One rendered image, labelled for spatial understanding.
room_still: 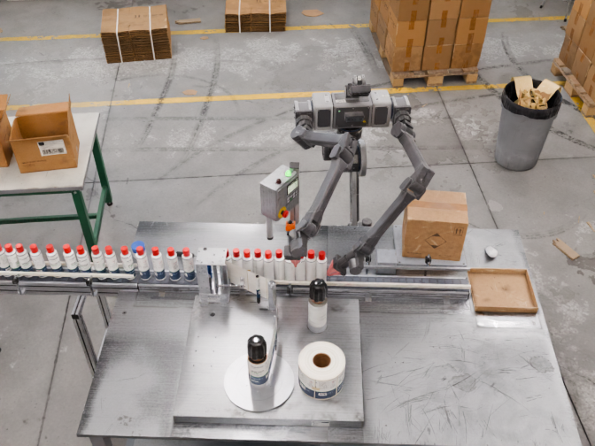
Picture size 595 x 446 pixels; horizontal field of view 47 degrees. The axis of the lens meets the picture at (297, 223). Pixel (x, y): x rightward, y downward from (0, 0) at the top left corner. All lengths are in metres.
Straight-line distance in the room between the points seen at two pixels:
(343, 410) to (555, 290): 2.28
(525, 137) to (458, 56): 1.38
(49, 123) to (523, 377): 3.15
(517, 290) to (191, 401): 1.69
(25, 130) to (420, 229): 2.56
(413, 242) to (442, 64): 3.29
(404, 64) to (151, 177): 2.54
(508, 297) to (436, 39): 3.40
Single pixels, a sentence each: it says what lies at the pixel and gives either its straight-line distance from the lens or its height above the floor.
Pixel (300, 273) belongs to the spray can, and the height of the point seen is 0.96.
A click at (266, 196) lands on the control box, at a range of 3.10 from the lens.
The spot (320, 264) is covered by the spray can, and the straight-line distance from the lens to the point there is 3.31.
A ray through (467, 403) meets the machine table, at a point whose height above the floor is 0.83.
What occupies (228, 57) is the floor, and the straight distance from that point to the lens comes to 7.02.
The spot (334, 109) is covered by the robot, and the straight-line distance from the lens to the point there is 3.50.
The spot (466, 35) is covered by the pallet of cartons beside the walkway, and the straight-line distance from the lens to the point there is 6.53.
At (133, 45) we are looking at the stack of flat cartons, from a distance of 7.04.
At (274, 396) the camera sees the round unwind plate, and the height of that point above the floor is 0.89.
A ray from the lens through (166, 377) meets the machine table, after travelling 3.20.
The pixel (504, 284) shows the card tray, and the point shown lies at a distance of 3.64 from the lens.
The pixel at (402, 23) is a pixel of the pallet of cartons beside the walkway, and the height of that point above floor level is 0.63.
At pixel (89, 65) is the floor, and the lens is 7.16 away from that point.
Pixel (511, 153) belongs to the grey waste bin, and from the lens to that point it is 5.66.
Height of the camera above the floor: 3.43
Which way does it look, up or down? 43 degrees down
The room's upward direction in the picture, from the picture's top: straight up
